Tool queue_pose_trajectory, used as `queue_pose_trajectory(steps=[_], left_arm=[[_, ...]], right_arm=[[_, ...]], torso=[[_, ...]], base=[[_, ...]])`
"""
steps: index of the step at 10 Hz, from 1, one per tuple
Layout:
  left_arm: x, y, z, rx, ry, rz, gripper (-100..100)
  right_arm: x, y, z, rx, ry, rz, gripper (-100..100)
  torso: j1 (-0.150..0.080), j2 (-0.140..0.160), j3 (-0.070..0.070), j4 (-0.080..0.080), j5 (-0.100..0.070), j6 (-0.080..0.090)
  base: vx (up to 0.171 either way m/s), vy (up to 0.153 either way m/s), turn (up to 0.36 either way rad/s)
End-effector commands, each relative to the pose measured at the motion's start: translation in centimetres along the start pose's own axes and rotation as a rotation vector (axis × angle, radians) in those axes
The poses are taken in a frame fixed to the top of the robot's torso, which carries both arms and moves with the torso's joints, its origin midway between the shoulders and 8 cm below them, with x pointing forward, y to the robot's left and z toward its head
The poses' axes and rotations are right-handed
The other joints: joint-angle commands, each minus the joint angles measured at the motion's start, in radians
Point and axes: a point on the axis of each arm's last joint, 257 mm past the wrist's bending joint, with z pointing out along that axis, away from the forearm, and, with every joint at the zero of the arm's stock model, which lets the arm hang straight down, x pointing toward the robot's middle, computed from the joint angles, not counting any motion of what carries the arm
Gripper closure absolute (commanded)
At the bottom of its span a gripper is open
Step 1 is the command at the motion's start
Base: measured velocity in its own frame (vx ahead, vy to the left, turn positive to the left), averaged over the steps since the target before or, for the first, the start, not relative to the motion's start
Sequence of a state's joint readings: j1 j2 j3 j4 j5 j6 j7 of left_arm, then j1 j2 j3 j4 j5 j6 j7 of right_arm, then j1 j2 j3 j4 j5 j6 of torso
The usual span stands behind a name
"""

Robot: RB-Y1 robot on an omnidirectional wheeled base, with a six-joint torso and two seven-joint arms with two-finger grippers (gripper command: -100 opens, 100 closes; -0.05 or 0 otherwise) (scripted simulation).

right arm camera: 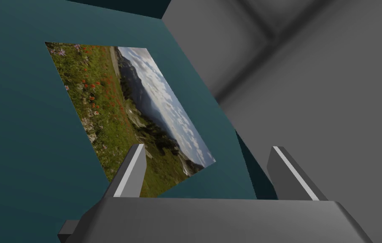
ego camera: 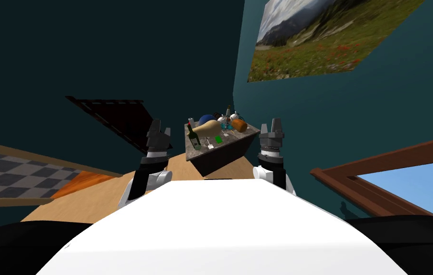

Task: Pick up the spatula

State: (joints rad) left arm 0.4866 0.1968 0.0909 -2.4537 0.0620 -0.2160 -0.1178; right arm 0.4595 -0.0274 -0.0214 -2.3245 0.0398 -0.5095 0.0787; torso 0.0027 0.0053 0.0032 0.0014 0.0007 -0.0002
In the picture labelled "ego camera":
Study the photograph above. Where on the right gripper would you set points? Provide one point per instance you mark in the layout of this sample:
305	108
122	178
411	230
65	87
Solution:
271	142

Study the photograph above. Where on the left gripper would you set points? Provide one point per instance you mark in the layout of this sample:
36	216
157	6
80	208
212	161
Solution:
158	143

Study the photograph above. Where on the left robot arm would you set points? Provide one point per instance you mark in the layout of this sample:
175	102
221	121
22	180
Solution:
140	183

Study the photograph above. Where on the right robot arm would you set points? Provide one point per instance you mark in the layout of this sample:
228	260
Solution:
275	173

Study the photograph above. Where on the orange-brown bread loaf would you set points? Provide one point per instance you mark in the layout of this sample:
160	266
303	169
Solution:
239	125

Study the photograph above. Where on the green wine bottle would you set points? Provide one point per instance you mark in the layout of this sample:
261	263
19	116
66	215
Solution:
194	139

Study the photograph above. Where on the white teapot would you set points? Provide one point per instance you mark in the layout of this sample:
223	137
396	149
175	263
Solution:
234	116

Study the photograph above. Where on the dark brown panel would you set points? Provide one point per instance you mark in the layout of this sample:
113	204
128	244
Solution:
124	118

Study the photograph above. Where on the blue ball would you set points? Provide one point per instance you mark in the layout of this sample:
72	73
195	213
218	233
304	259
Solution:
205	119

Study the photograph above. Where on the beige gourd-shaped vase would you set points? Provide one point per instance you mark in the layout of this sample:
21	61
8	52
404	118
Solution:
210	129

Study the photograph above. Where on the dark table with marble top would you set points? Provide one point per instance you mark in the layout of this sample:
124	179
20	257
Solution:
226	154

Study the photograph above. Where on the small green block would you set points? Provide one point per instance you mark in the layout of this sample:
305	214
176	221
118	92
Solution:
218	139

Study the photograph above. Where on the mountain meadow landscape picture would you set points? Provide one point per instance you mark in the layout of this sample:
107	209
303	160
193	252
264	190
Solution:
316	38

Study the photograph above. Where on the brown framed window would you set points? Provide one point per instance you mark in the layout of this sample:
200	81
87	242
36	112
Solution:
358	183

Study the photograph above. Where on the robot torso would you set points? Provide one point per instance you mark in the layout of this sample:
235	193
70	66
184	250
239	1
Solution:
216	229

